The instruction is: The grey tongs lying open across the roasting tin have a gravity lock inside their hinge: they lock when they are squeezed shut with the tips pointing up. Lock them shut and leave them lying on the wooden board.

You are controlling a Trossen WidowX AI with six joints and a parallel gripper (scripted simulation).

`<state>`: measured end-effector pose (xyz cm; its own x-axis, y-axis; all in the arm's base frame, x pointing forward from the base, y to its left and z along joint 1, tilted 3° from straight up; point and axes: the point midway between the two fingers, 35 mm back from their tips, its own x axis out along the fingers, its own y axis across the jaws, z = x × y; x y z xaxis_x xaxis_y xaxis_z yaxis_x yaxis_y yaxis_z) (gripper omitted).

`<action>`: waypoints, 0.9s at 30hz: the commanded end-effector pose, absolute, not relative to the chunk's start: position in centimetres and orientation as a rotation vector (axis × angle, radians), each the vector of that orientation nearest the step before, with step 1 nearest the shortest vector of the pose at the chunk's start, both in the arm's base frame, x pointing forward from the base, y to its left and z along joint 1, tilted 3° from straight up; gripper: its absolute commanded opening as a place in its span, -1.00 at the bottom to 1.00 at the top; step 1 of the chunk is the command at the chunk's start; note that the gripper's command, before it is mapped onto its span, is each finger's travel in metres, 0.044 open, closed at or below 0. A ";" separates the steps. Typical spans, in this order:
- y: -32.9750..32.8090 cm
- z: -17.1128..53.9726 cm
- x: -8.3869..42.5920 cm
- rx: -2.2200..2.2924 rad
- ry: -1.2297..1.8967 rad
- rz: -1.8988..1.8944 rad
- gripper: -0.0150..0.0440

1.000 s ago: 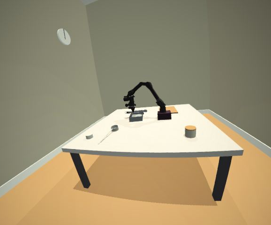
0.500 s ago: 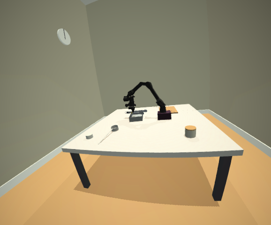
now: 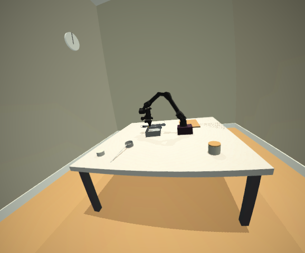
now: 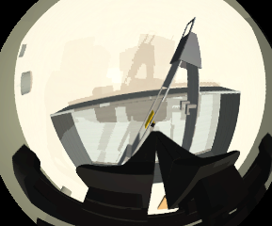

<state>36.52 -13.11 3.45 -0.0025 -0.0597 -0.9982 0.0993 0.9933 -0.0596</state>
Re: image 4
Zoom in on light brown wooden board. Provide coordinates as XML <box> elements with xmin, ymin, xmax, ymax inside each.
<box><xmin>157</xmin><ymin>195</ymin><xmax>168</xmax><ymax>210</ymax></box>

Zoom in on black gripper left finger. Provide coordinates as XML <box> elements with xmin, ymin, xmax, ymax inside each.
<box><xmin>75</xmin><ymin>131</ymin><xmax>157</xmax><ymax>208</ymax></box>

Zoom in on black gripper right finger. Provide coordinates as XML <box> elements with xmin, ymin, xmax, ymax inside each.
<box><xmin>155</xmin><ymin>131</ymin><xmax>241</xmax><ymax>210</ymax></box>

